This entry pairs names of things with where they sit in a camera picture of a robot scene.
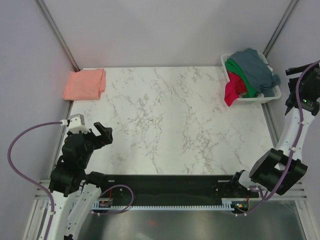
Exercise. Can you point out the blue-grey t-shirt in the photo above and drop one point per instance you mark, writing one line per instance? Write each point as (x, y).
(249, 56)

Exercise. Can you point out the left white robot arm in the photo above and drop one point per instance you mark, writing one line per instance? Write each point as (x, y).
(73, 191)

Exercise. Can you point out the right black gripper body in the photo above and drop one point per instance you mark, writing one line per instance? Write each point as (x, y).
(305, 75)

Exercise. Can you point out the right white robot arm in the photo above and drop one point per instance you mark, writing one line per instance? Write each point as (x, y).
(281, 167)

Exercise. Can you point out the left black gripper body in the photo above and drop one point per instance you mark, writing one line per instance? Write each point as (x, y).
(92, 143)

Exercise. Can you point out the folded salmon pink t-shirt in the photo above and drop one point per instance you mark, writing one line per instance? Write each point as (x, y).
(85, 85)

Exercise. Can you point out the magenta red t-shirt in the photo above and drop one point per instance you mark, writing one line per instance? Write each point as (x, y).
(234, 89)

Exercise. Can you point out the white slotted cable duct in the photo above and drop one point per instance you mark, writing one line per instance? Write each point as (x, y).
(104, 206)

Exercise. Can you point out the green t-shirt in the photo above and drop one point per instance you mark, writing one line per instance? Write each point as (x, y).
(233, 67)

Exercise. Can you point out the white plastic laundry basket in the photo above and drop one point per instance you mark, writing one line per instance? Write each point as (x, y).
(256, 100)

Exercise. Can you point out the right aluminium frame post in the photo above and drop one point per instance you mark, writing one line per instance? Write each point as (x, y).
(280, 26)

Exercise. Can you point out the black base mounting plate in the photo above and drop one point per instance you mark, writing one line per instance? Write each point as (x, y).
(168, 190)

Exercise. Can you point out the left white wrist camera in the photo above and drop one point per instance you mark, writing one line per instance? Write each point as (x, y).
(76, 124)

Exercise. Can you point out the left aluminium frame post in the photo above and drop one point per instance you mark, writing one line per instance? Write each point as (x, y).
(57, 33)

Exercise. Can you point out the aluminium frame post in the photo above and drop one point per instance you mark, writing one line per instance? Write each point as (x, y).
(280, 26)
(57, 33)

